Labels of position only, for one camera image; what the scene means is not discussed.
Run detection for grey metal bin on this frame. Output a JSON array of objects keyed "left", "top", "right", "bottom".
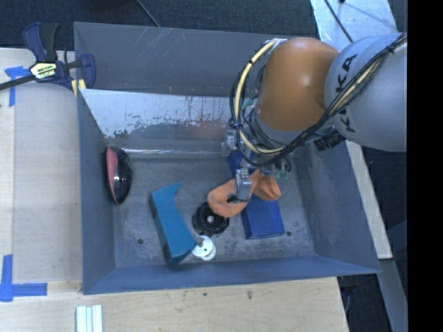
[{"left": 73, "top": 21, "right": 382, "bottom": 295}]

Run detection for dark blue box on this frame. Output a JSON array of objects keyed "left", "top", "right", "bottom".
[{"left": 227, "top": 150, "right": 286, "bottom": 241}]

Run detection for white round disc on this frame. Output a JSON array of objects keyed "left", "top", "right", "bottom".
[{"left": 191, "top": 234, "right": 217, "bottom": 261}]

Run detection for teal blue angled block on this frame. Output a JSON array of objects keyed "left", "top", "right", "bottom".
[{"left": 148, "top": 182, "right": 197, "bottom": 267}]

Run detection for black and red dome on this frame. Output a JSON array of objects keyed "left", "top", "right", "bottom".
[{"left": 105, "top": 145, "right": 134, "bottom": 206}]

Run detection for orange cloth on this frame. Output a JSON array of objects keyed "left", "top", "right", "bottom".
[{"left": 206, "top": 169, "right": 282, "bottom": 219}]

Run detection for black round lid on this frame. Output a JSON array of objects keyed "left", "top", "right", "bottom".
[{"left": 191, "top": 201, "right": 230, "bottom": 237}]

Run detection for black cylinder on white bracket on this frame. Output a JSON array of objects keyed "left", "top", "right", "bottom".
[{"left": 313, "top": 133, "right": 347, "bottom": 152}]

